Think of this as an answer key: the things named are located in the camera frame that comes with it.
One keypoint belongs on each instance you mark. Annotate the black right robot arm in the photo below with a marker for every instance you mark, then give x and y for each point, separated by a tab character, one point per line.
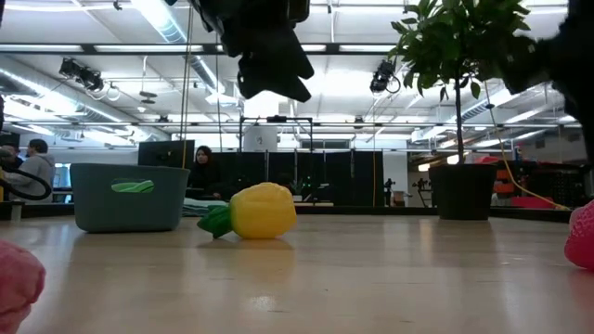
580	69

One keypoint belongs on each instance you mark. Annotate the black partition wall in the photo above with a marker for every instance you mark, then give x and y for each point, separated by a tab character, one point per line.
334	178

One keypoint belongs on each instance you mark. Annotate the green leafy plant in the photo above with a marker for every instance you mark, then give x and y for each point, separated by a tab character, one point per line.
459	37

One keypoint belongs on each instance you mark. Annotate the black table edge rail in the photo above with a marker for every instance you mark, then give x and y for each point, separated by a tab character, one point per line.
371	211

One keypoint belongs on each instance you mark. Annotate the red toy fruit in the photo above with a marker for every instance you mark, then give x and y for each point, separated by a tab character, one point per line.
582	236

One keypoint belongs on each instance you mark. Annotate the light blue folded towel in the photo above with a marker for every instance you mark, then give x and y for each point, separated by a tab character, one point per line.
204	207

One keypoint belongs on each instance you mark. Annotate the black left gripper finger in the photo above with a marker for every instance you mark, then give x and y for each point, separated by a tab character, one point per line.
292	60
269	79

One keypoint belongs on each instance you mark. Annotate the black plant pot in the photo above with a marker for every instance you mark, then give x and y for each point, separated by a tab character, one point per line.
463	192

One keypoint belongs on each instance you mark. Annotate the teal plastic tupperware container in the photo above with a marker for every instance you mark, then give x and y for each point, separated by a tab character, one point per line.
102	213

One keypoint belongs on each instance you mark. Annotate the dark green toy vegetable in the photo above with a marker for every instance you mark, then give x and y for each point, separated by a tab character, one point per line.
132	186

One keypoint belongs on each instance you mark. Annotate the person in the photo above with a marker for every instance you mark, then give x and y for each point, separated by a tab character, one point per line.
204	174
37	169
10	155

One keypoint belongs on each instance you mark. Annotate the black ceiling camera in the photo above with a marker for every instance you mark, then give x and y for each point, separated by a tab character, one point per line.
82	74
383	76

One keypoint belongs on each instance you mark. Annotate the pink toy strawberry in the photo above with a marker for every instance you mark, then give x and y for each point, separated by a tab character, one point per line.
16	278

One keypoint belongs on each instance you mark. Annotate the yellow toy pineapple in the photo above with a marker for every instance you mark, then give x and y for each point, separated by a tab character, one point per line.
264	211

